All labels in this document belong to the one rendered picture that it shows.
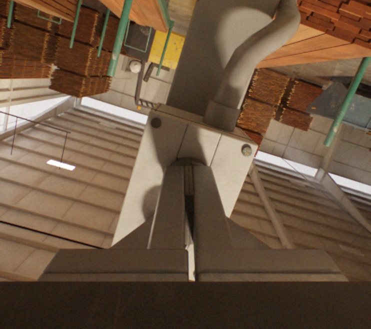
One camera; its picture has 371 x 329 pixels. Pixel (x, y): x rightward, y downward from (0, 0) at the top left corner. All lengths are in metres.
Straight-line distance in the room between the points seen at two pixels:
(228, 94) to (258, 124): 9.53
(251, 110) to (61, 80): 6.58
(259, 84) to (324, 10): 7.78
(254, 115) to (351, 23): 7.89
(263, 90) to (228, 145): 9.31
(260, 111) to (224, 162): 9.42
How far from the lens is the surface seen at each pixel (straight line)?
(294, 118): 10.00
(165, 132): 0.16
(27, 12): 10.61
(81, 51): 9.79
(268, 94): 9.62
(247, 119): 9.58
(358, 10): 1.83
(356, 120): 7.00
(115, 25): 9.49
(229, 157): 0.17
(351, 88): 2.14
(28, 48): 10.54
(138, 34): 6.69
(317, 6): 1.74
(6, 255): 9.80
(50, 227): 11.05
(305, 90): 10.06
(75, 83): 9.83
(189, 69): 0.22
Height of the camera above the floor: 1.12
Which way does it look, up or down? 14 degrees up
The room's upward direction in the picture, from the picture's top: 162 degrees counter-clockwise
